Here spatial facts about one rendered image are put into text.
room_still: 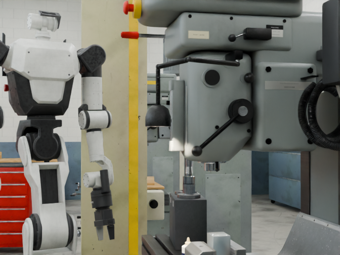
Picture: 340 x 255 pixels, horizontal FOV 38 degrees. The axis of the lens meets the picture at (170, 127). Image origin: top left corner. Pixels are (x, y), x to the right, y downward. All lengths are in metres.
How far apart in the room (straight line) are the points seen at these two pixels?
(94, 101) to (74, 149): 8.28
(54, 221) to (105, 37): 1.56
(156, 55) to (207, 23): 9.35
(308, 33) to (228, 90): 0.30
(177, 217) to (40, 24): 0.95
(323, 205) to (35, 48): 1.21
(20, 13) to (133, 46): 7.63
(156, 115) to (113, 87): 1.84
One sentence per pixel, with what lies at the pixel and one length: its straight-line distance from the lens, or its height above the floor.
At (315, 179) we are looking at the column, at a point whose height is 1.24.
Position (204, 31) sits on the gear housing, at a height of 1.68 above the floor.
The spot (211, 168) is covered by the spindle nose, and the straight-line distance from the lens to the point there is 1.48.
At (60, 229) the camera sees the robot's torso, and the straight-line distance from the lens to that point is 1.98.
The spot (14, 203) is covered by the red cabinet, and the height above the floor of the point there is 0.58.
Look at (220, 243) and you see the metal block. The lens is 1.44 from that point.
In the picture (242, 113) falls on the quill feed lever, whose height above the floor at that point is 1.45.
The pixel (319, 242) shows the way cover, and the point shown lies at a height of 1.06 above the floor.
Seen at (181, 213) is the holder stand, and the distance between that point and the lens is 1.85.
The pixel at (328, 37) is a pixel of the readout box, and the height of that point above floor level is 1.63.
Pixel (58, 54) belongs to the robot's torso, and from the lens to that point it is 2.05.
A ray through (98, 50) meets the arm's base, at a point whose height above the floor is 1.75.
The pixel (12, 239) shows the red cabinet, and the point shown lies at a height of 0.17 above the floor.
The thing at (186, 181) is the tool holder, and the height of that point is 1.21.
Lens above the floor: 1.40
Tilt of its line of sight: 1 degrees up
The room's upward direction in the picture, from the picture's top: straight up
